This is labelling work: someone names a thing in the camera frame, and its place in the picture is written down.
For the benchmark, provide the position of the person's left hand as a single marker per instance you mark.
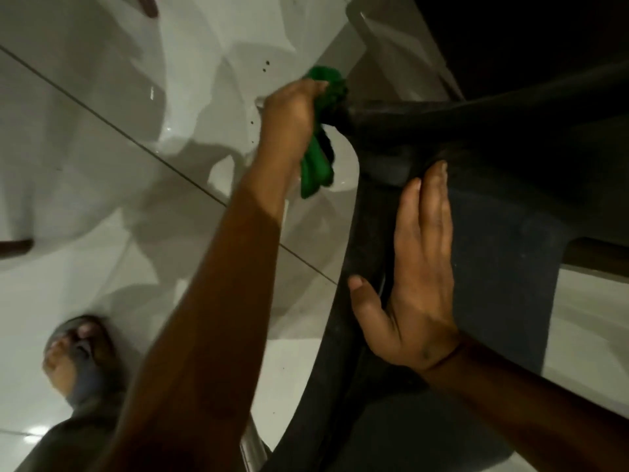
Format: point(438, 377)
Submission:
point(282, 127)

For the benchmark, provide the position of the person's right hand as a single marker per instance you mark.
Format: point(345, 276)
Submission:
point(417, 299)

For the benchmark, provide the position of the person's right middle finger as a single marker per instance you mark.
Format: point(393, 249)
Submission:
point(432, 216)

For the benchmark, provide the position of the person's right thumb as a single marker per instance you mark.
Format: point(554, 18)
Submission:
point(366, 304)

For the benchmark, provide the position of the person's left fingers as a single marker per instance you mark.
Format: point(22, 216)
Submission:
point(308, 89)

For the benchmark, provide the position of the green cleaning cloth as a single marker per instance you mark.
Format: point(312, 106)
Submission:
point(317, 164)

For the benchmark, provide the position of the black plastic chair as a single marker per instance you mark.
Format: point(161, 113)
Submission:
point(496, 280)

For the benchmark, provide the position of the person's left forearm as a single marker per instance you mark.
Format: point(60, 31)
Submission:
point(211, 319)

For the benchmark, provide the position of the person's right forearm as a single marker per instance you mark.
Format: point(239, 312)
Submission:
point(530, 412)

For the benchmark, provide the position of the brown wooden furniture leg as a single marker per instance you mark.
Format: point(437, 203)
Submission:
point(147, 3)
point(14, 248)

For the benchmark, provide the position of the shiny metal furniture leg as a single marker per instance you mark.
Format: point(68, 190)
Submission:
point(253, 449)

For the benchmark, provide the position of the grey sandal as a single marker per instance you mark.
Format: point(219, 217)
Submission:
point(93, 373)

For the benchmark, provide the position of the person's bare foot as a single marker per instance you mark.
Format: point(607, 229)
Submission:
point(61, 361)

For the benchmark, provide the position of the person's grey trouser leg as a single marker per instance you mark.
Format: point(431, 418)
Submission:
point(69, 444)

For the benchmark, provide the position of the brown wooden furniture rail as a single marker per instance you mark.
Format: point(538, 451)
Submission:
point(597, 256)

